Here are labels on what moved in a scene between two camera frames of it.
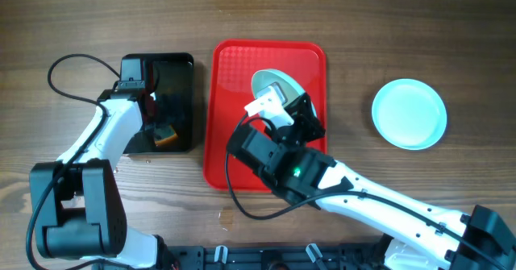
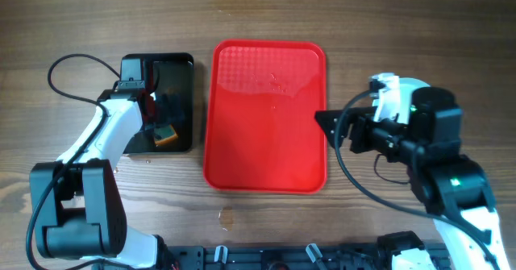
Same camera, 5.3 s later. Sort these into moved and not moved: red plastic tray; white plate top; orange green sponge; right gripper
Moved: white plate top; right gripper
Not moved: red plastic tray; orange green sponge
